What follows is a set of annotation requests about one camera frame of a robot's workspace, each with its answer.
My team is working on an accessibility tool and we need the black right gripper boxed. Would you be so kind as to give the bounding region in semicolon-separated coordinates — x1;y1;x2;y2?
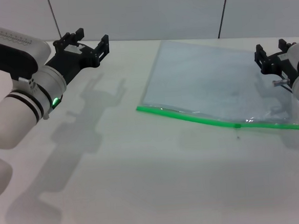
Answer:
253;37;299;82

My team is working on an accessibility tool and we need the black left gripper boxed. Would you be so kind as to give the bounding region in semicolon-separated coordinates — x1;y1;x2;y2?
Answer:
42;26;113;87

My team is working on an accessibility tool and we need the transparent green-zip document bag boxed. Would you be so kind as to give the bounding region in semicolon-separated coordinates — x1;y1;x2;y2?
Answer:
131;31;299;142

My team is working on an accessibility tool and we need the black cable with metal plug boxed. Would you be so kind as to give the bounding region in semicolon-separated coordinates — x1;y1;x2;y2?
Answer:
271;74;295;95

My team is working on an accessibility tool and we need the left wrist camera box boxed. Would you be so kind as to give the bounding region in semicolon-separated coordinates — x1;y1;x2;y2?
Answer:
0;24;55;82

